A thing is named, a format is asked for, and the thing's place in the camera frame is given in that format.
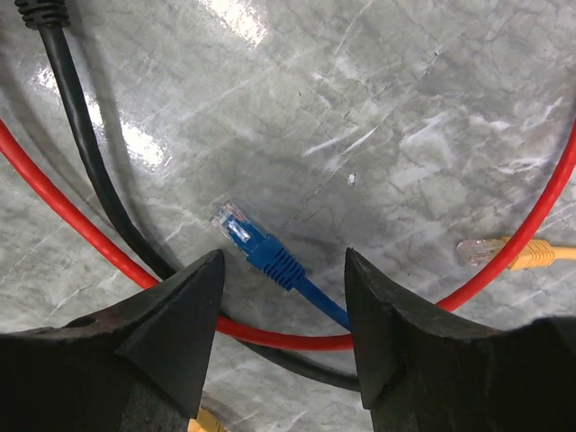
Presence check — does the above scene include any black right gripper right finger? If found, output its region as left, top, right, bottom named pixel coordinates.
left=345, top=250, right=575, bottom=431

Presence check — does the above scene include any red ethernet cable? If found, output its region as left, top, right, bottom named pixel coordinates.
left=0, top=119, right=576, bottom=353

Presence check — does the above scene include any blue ethernet cable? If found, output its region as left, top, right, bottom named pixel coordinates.
left=209, top=197, right=352, bottom=332

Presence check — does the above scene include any black ethernet cable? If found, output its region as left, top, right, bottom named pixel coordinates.
left=13, top=0, right=361, bottom=392

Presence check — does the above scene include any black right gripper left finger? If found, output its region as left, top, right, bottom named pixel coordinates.
left=1, top=249, right=225, bottom=431

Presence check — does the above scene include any yellow ethernet cable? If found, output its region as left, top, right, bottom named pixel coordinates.
left=186, top=237, right=576, bottom=432

